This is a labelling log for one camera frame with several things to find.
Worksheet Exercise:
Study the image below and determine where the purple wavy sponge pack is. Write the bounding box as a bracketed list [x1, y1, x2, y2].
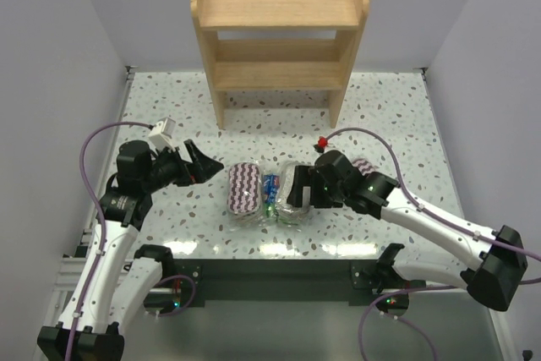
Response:
[227, 162, 263, 218]
[275, 161, 310, 225]
[352, 158, 377, 176]

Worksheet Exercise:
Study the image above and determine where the green heavy duty sponge pack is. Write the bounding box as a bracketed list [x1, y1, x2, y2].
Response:
[263, 173, 280, 218]

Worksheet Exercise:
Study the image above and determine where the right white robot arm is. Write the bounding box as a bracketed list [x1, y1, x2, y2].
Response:
[287, 150, 527, 311]

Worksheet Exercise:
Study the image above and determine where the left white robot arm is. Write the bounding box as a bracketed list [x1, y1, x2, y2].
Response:
[37, 140, 224, 360]

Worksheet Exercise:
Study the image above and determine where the wooden two-tier shelf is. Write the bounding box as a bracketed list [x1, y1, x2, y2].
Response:
[190, 0, 369, 127]

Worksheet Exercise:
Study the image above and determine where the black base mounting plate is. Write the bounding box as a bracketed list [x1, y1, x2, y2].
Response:
[175, 259, 426, 307]

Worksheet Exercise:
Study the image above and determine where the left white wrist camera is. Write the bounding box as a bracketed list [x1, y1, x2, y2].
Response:
[149, 118, 176, 151]

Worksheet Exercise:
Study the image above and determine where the red cable connector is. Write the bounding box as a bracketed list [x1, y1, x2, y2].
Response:
[317, 137, 328, 149]

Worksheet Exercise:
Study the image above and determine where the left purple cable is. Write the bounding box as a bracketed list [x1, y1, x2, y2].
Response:
[63, 122, 156, 361]

